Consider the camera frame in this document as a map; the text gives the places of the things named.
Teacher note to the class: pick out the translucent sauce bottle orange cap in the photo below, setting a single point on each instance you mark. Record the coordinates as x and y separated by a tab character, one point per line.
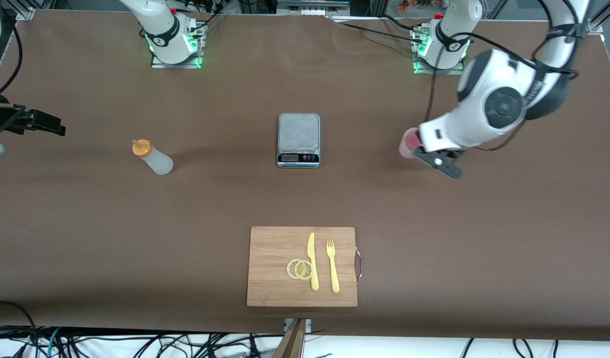
158	161

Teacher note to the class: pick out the pink plastic cup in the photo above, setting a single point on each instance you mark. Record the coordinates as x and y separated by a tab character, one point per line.
405	146

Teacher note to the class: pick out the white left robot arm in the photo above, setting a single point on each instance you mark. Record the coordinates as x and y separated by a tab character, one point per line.
483	109

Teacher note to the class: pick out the brown table cover sheet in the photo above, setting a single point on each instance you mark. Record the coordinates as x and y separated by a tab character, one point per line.
135	238

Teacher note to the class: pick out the silver digital kitchen scale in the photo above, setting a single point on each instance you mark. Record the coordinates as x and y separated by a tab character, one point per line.
299	132

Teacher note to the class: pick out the wooden cutting board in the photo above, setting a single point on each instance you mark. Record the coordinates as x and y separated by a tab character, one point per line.
270	268

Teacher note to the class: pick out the lemon slice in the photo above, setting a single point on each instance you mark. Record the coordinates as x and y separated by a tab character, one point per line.
303	270
290	269

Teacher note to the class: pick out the white power strip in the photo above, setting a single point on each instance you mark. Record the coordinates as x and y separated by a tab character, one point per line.
312	11

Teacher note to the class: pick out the yellow plastic knife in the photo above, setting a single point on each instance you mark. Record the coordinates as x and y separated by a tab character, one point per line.
314	278

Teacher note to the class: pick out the yellow plastic fork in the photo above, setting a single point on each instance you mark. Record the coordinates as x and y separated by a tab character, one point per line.
334	278

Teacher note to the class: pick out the aluminium frame corner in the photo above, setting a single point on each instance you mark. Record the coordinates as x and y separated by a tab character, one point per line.
24	12
595	26

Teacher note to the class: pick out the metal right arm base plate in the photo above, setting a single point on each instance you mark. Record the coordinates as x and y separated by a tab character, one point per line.
175	65

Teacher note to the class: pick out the wooden post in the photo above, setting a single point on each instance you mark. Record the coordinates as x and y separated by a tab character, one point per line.
291	343

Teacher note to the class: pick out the small metal bracket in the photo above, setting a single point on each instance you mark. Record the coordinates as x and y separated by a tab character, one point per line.
308	325

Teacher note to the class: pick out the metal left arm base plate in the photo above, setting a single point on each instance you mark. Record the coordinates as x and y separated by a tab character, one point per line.
449	71

